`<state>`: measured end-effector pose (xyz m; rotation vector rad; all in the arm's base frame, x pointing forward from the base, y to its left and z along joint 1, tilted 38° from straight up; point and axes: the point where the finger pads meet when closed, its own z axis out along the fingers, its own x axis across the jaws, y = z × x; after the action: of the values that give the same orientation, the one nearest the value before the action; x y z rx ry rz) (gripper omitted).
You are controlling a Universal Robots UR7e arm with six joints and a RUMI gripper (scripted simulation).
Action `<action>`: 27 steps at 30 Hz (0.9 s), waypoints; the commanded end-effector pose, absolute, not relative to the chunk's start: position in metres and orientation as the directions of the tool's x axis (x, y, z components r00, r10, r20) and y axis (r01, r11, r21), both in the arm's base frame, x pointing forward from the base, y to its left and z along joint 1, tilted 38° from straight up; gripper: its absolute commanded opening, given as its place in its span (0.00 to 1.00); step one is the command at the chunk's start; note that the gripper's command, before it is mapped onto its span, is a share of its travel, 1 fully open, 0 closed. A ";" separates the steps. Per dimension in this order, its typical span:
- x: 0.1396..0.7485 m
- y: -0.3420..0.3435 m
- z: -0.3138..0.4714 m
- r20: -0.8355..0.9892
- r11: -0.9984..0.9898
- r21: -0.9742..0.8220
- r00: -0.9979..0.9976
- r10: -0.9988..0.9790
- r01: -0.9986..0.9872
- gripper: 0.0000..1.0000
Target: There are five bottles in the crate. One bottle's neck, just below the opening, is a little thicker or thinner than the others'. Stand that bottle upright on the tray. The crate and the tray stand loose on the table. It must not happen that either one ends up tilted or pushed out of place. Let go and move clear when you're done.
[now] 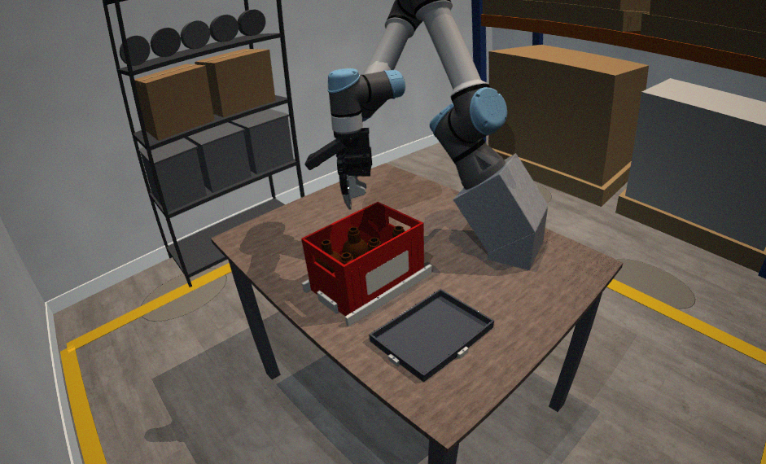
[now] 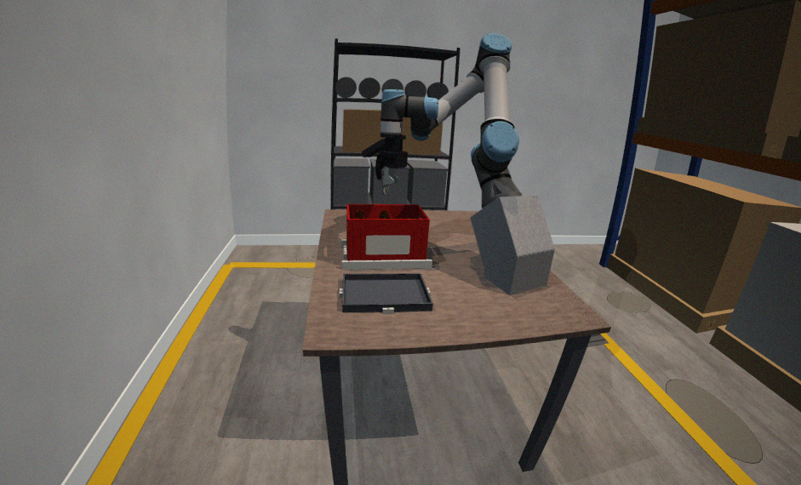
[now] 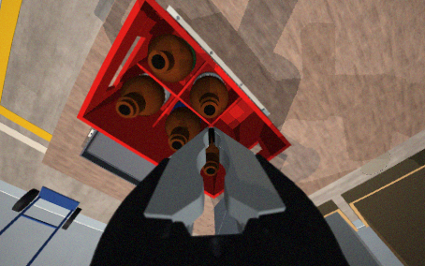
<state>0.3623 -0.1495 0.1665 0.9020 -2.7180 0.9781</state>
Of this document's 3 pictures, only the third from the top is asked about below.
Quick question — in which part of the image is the red crate with dividers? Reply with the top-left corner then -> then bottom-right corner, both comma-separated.
77,0 -> 291,166

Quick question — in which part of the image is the black rectangular tray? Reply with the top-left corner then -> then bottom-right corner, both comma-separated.
80,129 -> 156,186

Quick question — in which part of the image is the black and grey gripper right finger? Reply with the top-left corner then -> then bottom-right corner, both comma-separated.
212,127 -> 350,266

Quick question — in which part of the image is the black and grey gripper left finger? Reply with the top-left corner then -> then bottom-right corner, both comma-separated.
90,127 -> 212,266

